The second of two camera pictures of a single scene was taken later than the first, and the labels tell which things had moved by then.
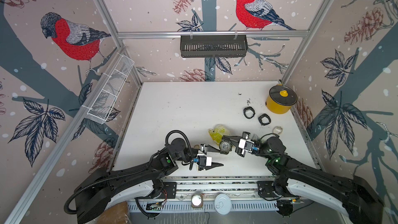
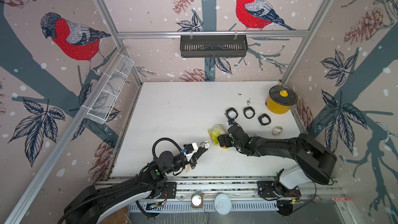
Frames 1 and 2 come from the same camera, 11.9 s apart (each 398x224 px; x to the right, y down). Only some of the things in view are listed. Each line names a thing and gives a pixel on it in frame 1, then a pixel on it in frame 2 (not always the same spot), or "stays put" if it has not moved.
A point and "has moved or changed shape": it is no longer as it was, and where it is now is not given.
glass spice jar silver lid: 197,200 stays put
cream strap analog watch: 277,129 stays put
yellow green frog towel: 216,134 stays put
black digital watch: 225,147 has moved or changed shape
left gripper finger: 210,149 → 200,151
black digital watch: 261,116 stays put
